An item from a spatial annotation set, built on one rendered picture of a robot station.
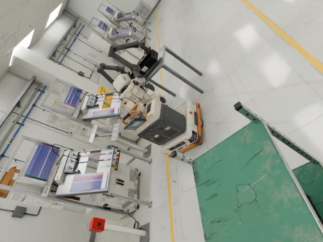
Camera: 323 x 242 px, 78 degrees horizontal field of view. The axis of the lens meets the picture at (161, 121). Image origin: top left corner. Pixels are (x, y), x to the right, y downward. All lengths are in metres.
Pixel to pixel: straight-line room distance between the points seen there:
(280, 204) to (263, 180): 0.10
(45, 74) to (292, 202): 5.77
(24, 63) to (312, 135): 5.81
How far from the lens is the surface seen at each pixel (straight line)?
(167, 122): 2.34
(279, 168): 0.88
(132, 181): 3.50
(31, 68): 6.06
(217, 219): 0.99
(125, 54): 7.00
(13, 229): 4.49
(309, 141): 1.96
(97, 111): 3.94
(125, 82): 2.51
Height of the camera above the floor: 1.70
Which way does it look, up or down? 27 degrees down
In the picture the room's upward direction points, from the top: 63 degrees counter-clockwise
